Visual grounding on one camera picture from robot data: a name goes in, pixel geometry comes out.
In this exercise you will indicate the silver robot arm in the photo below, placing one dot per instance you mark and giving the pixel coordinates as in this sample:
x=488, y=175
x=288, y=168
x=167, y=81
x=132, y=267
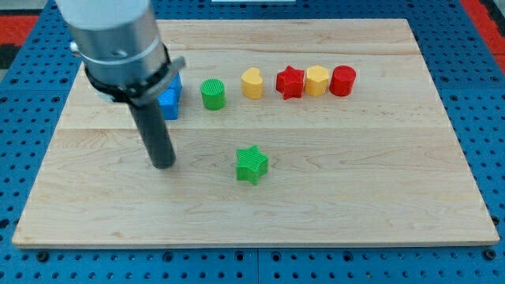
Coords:
x=123, y=52

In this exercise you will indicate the green star block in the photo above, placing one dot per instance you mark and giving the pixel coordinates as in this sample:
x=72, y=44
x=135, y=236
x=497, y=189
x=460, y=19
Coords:
x=251, y=165

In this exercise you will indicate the red star block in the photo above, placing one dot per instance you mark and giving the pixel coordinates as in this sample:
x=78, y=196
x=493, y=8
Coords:
x=290, y=83

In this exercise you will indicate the wooden board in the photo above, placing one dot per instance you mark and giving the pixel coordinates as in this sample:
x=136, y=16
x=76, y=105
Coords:
x=381, y=167

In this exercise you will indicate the yellow heart block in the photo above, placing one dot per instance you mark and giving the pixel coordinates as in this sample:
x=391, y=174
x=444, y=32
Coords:
x=252, y=83

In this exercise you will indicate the green cylinder block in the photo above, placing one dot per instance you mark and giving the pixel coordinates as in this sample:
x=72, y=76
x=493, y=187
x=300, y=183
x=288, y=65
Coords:
x=213, y=94

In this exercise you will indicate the yellow hexagon block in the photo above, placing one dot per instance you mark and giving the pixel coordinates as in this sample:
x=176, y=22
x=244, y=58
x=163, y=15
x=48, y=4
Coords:
x=317, y=80

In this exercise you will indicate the blue block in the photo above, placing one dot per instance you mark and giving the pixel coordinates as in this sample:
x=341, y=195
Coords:
x=170, y=98

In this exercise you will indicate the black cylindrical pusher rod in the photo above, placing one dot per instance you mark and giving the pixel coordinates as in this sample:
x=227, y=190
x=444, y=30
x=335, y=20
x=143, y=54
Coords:
x=152, y=129

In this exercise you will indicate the red cylinder block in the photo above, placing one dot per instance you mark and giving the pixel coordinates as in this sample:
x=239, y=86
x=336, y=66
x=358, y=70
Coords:
x=342, y=80

